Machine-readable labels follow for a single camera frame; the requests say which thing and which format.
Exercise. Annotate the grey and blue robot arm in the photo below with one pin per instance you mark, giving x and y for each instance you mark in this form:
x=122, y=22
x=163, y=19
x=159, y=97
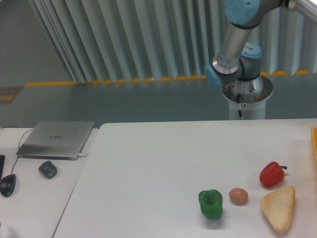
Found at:
x=245, y=15

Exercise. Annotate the green bell pepper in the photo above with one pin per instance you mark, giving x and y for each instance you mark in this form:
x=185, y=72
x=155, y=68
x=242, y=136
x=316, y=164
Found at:
x=211, y=204

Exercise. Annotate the red bell pepper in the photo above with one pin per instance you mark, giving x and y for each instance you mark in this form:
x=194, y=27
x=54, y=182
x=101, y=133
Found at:
x=272, y=174

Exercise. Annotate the white laptop plug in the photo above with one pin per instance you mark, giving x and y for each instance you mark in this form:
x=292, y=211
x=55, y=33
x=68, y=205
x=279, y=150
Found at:
x=83, y=155

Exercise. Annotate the silver closed laptop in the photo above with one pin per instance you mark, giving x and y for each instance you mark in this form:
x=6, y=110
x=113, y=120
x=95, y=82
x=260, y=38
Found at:
x=63, y=140

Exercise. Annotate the brown egg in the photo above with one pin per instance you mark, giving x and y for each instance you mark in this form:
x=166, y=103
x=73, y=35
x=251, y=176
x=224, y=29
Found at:
x=238, y=195

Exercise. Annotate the dark grey small case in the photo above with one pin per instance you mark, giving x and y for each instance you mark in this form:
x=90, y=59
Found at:
x=48, y=169

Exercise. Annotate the triangular toast slice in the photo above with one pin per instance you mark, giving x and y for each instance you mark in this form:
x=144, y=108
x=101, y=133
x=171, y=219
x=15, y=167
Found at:
x=278, y=208

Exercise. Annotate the yellow tray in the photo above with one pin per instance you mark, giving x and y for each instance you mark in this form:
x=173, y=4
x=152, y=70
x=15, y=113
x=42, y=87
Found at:
x=314, y=142

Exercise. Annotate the black phone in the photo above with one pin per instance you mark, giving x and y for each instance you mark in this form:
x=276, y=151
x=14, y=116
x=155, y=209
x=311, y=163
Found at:
x=2, y=161

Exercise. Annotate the black computer mouse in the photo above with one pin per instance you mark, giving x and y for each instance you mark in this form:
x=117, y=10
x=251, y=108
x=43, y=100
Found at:
x=7, y=185

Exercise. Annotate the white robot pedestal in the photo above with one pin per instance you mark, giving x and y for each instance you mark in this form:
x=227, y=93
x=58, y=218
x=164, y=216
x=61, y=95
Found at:
x=247, y=99

